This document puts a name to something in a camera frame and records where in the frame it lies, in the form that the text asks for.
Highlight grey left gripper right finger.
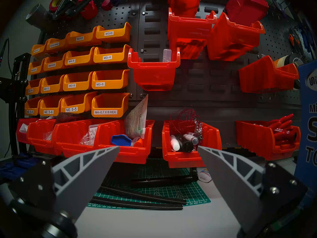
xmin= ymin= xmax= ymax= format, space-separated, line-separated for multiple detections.
xmin=198 ymin=146 xmax=309 ymax=234

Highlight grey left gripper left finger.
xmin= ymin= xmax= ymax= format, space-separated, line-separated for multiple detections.
xmin=9 ymin=146 xmax=120 ymax=220

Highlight blue shop towel box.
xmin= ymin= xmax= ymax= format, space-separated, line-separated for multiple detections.
xmin=294 ymin=59 xmax=317 ymax=191

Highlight white printed packet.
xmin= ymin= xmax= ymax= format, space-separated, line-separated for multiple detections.
xmin=197 ymin=167 xmax=212 ymax=183

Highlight red plastic storage bin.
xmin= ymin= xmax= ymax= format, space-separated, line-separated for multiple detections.
xmin=235 ymin=120 xmax=301 ymax=161
xmin=168 ymin=7 xmax=218 ymax=60
xmin=127 ymin=48 xmax=181 ymax=91
xmin=207 ymin=12 xmax=265 ymax=62
xmin=238 ymin=55 xmax=299 ymax=94
xmin=16 ymin=118 xmax=40 ymax=144
xmin=167 ymin=0 xmax=203 ymax=18
xmin=26 ymin=119 xmax=61 ymax=156
xmin=53 ymin=119 xmax=124 ymax=158
xmin=162 ymin=120 xmax=222 ymax=169
xmin=94 ymin=120 xmax=155 ymax=164

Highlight blue plastic part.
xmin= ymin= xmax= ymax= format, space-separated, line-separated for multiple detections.
xmin=110 ymin=134 xmax=132 ymax=147

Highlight blue bar clamp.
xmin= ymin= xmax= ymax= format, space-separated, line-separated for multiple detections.
xmin=0 ymin=153 xmax=41 ymax=182

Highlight silver marker pen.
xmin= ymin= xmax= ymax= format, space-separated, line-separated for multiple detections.
xmin=183 ymin=132 xmax=199 ymax=145

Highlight black marker pen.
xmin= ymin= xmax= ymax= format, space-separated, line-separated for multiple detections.
xmin=176 ymin=134 xmax=194 ymax=153

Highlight thin black rod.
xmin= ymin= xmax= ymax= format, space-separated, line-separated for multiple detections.
xmin=90 ymin=197 xmax=184 ymax=211
xmin=99 ymin=185 xmax=187 ymax=206

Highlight white marker pen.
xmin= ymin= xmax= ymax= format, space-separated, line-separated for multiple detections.
xmin=170 ymin=135 xmax=181 ymax=152

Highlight orange bin labelled M2.5-5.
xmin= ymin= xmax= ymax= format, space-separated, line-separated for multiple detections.
xmin=60 ymin=91 xmax=98 ymax=114

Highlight black cylinder tube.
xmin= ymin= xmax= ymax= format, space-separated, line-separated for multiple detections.
xmin=131 ymin=174 xmax=198 ymax=189

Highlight orange bin labelled M2.5-6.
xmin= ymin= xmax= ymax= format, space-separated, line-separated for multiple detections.
xmin=39 ymin=94 xmax=73 ymax=117

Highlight orange bin labelled M4-0.7 HEX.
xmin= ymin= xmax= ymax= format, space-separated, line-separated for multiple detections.
xmin=91 ymin=93 xmax=130 ymax=118

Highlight green cutting mat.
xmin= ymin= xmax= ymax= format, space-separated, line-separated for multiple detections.
xmin=87 ymin=158 xmax=211 ymax=210

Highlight folded paper manual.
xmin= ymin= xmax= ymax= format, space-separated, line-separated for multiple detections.
xmin=124 ymin=94 xmax=149 ymax=139

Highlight orange bin labelled M2.5-8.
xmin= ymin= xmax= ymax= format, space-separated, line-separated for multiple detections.
xmin=25 ymin=96 xmax=45 ymax=116

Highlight orange bin labelled M3-8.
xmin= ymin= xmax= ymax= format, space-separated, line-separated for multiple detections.
xmin=63 ymin=71 xmax=94 ymax=92

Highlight orange bin labelled M3-12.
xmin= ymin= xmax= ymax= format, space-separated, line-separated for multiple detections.
xmin=40 ymin=75 xmax=66 ymax=94

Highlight orange bin labelled M3-16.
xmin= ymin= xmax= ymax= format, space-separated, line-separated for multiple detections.
xmin=25 ymin=78 xmax=43 ymax=96

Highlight orange bin labelled M3-6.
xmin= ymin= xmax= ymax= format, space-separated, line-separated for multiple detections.
xmin=91 ymin=69 xmax=130 ymax=90

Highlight black metal stand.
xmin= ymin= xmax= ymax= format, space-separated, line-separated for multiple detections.
xmin=0 ymin=52 xmax=32 ymax=163

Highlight orange bin labelled M4X4X6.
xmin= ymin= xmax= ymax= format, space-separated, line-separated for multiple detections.
xmin=43 ymin=53 xmax=67 ymax=72

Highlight orange bin labelled M4X5X6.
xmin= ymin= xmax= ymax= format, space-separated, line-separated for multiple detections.
xmin=27 ymin=59 xmax=46 ymax=76

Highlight orange bin labelled M4-6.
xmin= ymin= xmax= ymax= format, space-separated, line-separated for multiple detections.
xmin=64 ymin=47 xmax=96 ymax=66

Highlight orange bin labelled M3-4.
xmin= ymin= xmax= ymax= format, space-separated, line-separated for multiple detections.
xmin=93 ymin=44 xmax=131 ymax=64

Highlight beige tape roll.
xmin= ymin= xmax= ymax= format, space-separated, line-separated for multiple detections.
xmin=274 ymin=55 xmax=290 ymax=69

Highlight orange bin labelled M3X14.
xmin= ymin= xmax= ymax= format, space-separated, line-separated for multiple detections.
xmin=31 ymin=39 xmax=50 ymax=57

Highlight orange bin labelled M3X8 BAD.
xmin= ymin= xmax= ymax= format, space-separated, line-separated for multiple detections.
xmin=45 ymin=32 xmax=73 ymax=54

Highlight black tape roll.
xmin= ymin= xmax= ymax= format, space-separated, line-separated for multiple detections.
xmin=285 ymin=53 xmax=304 ymax=90

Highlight orange bin labelled M3X6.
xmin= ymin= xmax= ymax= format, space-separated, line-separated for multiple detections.
xmin=96 ymin=22 xmax=132 ymax=43

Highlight black hand tool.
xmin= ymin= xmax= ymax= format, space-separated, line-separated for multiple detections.
xmin=52 ymin=0 xmax=96 ymax=20

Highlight dark red storage bin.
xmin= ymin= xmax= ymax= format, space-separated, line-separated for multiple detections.
xmin=225 ymin=0 xmax=269 ymax=27

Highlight red yellow tape roll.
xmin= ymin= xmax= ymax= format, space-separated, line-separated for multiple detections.
xmin=48 ymin=0 xmax=75 ymax=15

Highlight red handled tool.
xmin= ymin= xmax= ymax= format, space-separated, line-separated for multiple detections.
xmin=279 ymin=113 xmax=295 ymax=123
xmin=275 ymin=139 xmax=295 ymax=147
xmin=268 ymin=119 xmax=293 ymax=131
xmin=273 ymin=127 xmax=295 ymax=141

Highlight metal chain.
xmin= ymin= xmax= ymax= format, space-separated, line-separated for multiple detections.
xmin=193 ymin=119 xmax=204 ymax=142

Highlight tangled red wire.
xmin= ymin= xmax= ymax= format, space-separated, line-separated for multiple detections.
xmin=169 ymin=109 xmax=202 ymax=132

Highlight blue handled pliers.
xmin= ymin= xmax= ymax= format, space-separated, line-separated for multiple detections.
xmin=296 ymin=22 xmax=316 ymax=58

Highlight dark pegboard wall panel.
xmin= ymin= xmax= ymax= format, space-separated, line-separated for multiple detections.
xmin=25 ymin=0 xmax=312 ymax=151

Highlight red handled cutter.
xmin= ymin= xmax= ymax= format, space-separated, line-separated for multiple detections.
xmin=79 ymin=0 xmax=99 ymax=20

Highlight grey duct tape roll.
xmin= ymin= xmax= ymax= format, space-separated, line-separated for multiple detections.
xmin=25 ymin=3 xmax=54 ymax=30

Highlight purple handled scissors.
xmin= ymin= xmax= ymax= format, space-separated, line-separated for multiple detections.
xmin=271 ymin=0 xmax=290 ymax=19

